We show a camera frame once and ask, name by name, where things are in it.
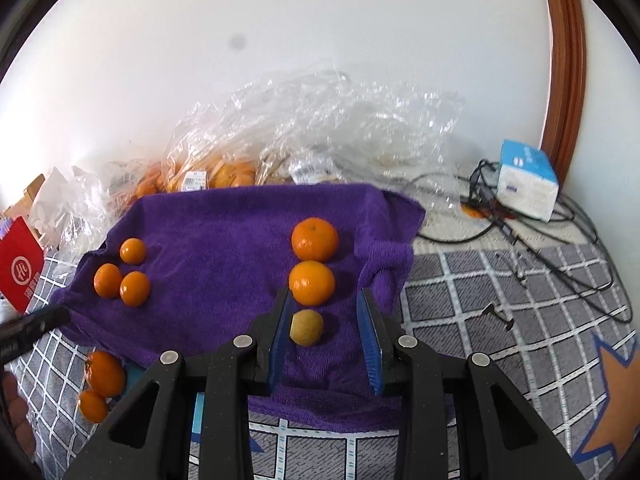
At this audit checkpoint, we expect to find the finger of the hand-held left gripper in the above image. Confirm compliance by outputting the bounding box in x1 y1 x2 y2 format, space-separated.
0 305 72 361

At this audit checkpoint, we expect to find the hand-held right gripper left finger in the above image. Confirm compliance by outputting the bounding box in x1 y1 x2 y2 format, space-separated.
62 287 293 480

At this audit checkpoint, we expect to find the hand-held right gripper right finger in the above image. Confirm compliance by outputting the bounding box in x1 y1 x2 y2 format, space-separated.
356 287 586 480

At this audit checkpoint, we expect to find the yellow-green round fruit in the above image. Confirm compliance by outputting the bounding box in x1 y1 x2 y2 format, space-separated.
290 309 324 347

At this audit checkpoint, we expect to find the large orange with dark mark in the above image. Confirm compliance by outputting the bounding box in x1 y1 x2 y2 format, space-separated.
85 351 127 397

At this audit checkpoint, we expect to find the small orange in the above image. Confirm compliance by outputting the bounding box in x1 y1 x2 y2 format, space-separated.
120 271 151 308
120 238 148 265
77 390 110 423
94 263 123 300

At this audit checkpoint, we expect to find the purple towel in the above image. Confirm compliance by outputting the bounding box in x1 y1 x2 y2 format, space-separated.
50 183 427 433

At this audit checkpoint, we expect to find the person's left hand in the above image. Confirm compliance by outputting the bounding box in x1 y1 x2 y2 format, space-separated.
1 374 37 459

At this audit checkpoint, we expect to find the red paper shopping bag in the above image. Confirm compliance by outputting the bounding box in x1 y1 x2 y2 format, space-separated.
0 216 46 313

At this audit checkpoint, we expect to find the blue flat card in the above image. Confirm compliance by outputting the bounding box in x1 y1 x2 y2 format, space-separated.
122 362 263 453

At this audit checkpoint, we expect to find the white plastic bag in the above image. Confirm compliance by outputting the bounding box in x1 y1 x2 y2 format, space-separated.
27 166 83 250

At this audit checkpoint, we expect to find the grey checked blanket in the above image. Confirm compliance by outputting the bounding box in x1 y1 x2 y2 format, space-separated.
5 245 640 480

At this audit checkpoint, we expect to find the clear bag of oranges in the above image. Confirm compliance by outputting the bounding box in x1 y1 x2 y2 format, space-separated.
164 102 262 194

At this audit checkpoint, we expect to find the black power plug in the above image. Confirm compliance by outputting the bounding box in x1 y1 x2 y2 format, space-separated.
469 159 501 211

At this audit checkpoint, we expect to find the large crumpled clear plastic bag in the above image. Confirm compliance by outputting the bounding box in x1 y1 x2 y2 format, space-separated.
225 59 467 213

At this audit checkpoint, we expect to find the blue and white tissue pack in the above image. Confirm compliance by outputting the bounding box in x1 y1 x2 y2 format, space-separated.
496 139 560 223

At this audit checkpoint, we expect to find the black cable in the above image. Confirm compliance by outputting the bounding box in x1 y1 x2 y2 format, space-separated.
417 160 633 323
452 160 613 291

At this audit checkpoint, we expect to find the brown wooden door frame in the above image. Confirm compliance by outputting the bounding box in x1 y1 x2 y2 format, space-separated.
538 0 587 187

